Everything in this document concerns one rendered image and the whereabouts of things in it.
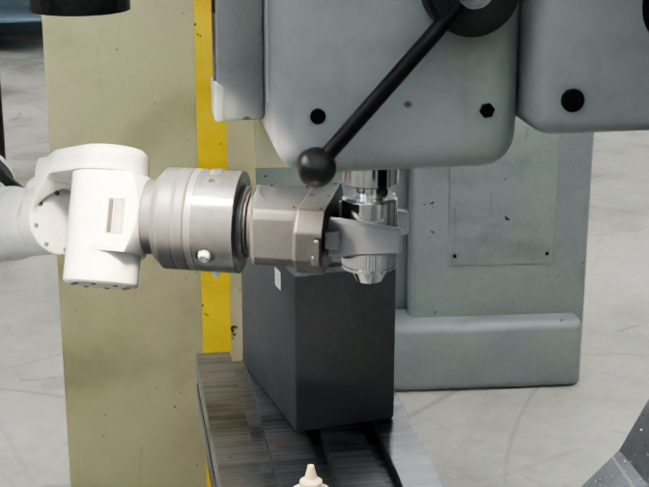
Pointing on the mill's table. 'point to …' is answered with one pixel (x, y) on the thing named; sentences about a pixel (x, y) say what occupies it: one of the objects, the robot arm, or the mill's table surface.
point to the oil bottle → (310, 478)
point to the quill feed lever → (312, 164)
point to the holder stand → (321, 343)
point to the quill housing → (322, 34)
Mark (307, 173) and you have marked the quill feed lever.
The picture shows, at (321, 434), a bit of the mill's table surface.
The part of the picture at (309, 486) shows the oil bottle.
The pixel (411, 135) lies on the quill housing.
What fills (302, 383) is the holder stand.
